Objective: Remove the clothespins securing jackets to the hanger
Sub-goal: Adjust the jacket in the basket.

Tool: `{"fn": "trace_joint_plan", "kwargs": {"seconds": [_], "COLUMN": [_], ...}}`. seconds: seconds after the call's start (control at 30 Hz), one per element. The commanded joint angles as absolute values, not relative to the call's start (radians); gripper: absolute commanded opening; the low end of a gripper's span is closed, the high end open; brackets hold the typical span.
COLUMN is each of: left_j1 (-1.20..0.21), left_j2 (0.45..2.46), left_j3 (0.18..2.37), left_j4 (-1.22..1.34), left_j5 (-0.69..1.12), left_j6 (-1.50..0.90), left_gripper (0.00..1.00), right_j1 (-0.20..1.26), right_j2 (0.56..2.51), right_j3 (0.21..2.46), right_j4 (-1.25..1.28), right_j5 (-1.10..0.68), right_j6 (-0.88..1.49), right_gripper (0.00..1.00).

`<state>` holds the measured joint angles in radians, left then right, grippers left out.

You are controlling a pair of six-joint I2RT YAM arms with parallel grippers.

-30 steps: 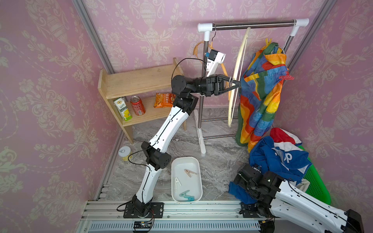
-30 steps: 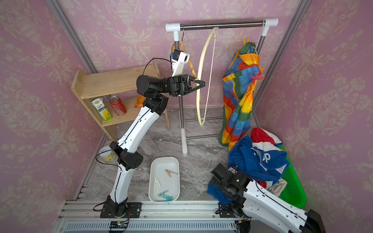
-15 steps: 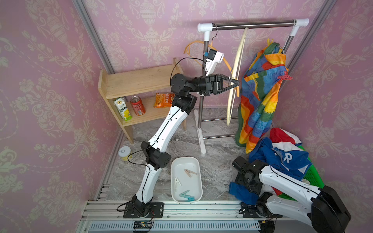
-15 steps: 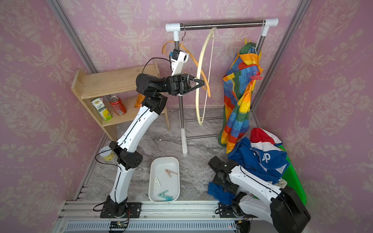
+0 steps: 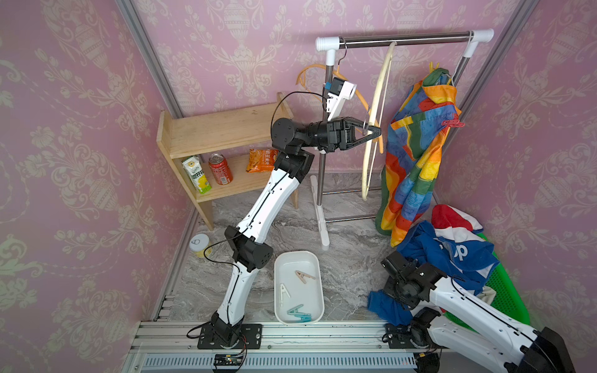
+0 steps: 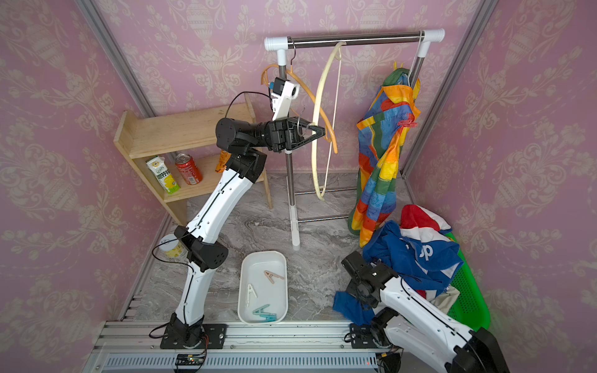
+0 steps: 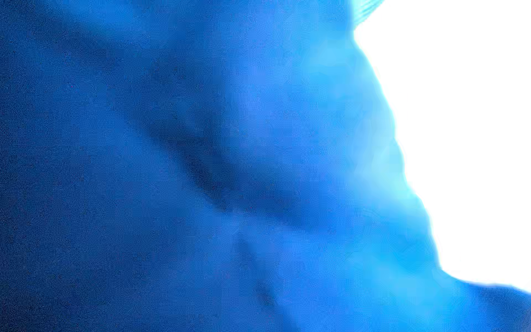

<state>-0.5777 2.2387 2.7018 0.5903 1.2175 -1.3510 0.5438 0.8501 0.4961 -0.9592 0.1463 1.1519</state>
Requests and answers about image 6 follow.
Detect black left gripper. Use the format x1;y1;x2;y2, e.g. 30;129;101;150
245;120;320;159

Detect wooden clothes hanger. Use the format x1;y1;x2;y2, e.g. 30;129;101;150
287;44;341;154

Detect cream white clothes hanger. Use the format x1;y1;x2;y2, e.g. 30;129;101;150
311;41;347;200

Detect pink clothespin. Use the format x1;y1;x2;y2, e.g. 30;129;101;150
264;270;285;284

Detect blue red white jacket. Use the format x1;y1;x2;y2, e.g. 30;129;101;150
332;204;465;326

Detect white clothespin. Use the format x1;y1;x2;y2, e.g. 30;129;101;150
246;283;258;308

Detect teal green clothespin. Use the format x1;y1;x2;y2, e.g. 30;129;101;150
253;304;275;319

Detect blue clothespin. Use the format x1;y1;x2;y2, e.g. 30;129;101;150
258;313;278;323

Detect yellow dinosaur print jacket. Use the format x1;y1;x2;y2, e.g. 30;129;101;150
429;285;460;314

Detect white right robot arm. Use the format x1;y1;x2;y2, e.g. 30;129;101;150
341;252;509;372

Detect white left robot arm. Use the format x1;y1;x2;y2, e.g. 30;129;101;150
163;117;326;348

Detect rainbow striped jacket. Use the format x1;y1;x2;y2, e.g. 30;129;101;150
348;68;421;247

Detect red clothespin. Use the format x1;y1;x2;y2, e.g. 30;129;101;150
398;114;418;131

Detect metal clothes rack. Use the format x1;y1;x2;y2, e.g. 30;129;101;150
264;29;446;250

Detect orange snack bag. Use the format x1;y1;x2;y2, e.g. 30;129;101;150
215;151;231;173

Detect red soda can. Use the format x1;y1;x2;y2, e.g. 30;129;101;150
175;153;203;185

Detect green white juice carton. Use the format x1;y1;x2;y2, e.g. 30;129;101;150
146;155;180;195

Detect white plastic tray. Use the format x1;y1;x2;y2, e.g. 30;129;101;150
237;251;289;325

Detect green plastic basket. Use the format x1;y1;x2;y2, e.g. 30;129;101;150
448;250;491;331

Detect small circuit board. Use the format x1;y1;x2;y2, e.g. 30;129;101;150
174;354;207;368

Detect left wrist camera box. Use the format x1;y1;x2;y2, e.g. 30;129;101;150
269;78;300;121

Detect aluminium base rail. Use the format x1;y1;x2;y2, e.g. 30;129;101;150
83;320;486;373

